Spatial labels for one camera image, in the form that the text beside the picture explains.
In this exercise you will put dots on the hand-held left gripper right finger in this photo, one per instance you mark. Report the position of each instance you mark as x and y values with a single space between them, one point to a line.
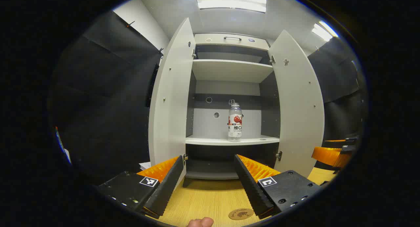
252 187

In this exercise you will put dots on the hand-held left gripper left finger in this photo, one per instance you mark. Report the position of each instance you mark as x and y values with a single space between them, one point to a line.
165 187

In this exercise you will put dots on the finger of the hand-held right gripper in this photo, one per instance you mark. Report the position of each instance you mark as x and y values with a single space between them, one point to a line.
338 143
331 156

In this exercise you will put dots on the round brown coaster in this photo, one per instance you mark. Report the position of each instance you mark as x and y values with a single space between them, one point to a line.
241 214

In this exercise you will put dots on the white cabinet door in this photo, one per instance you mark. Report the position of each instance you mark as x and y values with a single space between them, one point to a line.
170 105
298 115

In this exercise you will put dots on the clear bottle with red label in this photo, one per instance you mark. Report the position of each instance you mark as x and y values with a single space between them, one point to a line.
235 122

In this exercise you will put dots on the white and grey cabinet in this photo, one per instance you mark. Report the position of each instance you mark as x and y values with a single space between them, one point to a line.
226 71

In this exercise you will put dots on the white paper sheets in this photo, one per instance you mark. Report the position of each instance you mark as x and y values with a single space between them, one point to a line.
145 165

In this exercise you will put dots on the colourful printed board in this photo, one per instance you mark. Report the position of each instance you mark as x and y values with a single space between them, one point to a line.
63 146

